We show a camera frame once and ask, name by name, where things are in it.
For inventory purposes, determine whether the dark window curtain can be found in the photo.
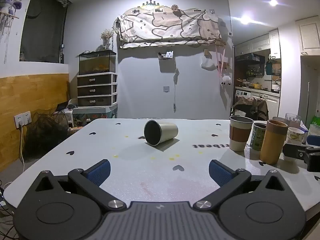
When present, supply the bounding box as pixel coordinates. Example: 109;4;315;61
19;0;72;64

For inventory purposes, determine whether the beige metal cup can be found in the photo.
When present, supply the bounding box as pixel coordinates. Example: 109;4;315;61
143;120;179;147

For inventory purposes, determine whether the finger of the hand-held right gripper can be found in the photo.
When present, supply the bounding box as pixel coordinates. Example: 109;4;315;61
282;143;307;160
303;146;320;172

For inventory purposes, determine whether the blue container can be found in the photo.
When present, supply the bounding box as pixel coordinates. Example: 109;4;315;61
306;135;320;147

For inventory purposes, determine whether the clear drinking glass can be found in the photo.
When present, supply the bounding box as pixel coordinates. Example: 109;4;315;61
285;113;302;128

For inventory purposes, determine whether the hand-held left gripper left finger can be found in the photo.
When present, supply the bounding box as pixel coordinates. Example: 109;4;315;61
27;159;127;212

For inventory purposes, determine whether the cat-print cloth cover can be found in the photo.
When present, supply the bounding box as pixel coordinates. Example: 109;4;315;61
117;7;223;49

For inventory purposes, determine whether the black plastic drawer cabinet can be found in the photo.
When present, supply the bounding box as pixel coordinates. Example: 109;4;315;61
76;72;118;107

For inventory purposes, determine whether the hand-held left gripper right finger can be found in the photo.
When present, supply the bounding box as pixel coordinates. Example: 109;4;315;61
193;159;292;211

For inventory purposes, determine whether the vase of dried flowers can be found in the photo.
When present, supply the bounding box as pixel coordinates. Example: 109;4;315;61
100;29;114;50

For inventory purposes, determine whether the wall-mounted small holder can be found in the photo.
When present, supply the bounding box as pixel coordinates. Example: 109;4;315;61
157;51;174;61

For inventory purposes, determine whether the white printed mug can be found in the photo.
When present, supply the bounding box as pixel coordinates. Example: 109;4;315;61
284;127;305;162

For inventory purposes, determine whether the glass fish tank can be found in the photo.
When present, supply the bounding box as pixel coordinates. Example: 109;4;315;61
78;50;117;76

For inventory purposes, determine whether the white wall socket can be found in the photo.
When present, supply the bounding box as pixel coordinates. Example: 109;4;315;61
14;110;32;128

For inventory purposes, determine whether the white power cable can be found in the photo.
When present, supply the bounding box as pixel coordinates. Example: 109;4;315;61
19;127;25;167

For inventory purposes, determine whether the black mesh net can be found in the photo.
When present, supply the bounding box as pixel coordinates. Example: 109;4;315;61
24;112;68;158

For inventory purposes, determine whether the purple plush toy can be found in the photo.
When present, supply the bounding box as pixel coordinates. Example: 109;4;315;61
0;0;23;16

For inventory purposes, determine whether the beige cup with brown sleeve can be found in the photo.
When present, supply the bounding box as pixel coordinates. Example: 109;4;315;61
229;115;254;152

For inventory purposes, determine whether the green plastic bottle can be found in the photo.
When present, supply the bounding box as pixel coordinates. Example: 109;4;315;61
308;109;320;140

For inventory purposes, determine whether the white washing machine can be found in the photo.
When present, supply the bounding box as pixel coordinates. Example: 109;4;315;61
235;89;252;105

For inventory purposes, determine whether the printed storage box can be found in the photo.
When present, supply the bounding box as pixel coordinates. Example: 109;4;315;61
72;106;118;128

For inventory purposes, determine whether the green printed tin can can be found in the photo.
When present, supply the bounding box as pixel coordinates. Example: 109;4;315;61
250;122;267;151

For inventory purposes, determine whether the yellow-brown tumbler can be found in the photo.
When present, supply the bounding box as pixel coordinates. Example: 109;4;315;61
259;119;289;165

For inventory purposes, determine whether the chair with brown jacket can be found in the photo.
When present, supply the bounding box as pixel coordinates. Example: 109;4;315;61
232;95;269;122

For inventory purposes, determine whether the white plastic bag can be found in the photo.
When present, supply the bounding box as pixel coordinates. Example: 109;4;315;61
201;54;217;71

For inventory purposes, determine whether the white kitchen wall cabinet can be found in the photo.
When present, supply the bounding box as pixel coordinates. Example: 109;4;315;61
295;16;320;55

